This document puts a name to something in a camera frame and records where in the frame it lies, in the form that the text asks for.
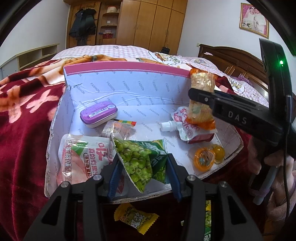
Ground orange sausage snack pack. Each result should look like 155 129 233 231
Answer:
186 68 218 131

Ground orange jelly cup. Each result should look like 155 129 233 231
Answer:
193 148 216 172

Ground pink peach jelly pouch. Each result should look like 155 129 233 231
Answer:
56 134 116 185

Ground green pea snack bag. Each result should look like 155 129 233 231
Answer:
111 134 169 193

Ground clear rainbow candy packet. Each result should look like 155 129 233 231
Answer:
100 119 137 140

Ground pink cardboard box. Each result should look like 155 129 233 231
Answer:
43 60 244 204

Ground purple mint tin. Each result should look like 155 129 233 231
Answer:
80 101 118 128

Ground right hand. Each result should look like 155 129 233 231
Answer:
248 138 296 209

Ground pink checkered bed sheet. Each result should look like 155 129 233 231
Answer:
52 45 269 107

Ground dark wooden headboard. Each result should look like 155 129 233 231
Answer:
198 44 268 98

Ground yellow jelly cup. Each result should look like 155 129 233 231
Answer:
211 144 225 164

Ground yellow candy wrapper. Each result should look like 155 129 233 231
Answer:
114 203 159 235

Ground black bag by wardrobe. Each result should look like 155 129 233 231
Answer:
161 47 170 54

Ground green snack packet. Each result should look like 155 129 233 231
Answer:
203 200 212 241

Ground pink right sleeve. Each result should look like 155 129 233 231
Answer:
263 194 287 240

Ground framed wedding photo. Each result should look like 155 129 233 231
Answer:
239 3 269 39

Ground wooden wardrobe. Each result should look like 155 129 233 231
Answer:
66 1 187 55

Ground red floral blanket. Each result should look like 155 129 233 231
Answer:
0 54 255 241

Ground dark hanging coats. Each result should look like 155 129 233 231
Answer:
69 9 96 46

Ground low white shelf unit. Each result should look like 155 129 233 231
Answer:
1 44 59 79

